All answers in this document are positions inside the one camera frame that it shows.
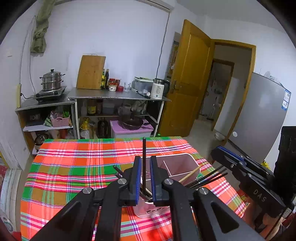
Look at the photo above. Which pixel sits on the wooden side shelf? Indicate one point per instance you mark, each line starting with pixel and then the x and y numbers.
pixel 32 115

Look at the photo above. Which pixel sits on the induction cooker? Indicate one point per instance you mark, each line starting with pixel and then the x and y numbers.
pixel 47 95

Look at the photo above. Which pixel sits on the dark sauce bottle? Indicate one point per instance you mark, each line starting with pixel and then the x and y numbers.
pixel 106 78

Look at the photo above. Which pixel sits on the white electric kettle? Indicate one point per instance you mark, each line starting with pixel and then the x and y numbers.
pixel 160 88

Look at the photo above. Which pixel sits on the plaid tablecloth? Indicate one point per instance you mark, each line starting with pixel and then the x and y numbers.
pixel 62 168

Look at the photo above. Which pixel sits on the wooden cutting board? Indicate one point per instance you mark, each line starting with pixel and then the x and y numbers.
pixel 90 72

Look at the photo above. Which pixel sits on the pink utensil basket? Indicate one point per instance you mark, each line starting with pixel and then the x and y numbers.
pixel 177 166

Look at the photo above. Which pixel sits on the steel kitchen table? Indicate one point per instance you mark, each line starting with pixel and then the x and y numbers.
pixel 116 98

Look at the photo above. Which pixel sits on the yellow wooden door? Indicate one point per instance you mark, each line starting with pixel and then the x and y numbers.
pixel 188 82

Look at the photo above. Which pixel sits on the grey refrigerator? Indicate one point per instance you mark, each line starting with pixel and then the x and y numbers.
pixel 260 119

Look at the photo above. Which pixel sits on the steel steamer pot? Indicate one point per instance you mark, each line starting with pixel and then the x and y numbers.
pixel 51 80

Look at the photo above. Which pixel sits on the red lidded jar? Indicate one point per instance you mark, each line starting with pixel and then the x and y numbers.
pixel 113 84

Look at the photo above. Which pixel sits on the person's right hand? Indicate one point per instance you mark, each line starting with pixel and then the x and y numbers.
pixel 264 224

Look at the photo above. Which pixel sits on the small pink basket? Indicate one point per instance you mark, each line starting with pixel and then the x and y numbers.
pixel 58 120

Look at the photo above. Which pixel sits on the green hanging cloth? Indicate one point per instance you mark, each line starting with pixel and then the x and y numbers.
pixel 38 44

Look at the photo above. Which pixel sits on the purple lidded storage box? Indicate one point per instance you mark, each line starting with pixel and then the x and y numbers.
pixel 117 131

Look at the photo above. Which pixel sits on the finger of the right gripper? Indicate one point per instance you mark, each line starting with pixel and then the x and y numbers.
pixel 255 168
pixel 231 161

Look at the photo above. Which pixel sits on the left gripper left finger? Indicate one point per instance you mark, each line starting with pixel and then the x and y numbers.
pixel 131 190

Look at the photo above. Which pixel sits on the air conditioner unit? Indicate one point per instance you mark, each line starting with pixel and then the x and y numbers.
pixel 165 5

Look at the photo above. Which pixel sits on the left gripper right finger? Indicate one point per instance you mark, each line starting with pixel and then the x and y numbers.
pixel 161 191

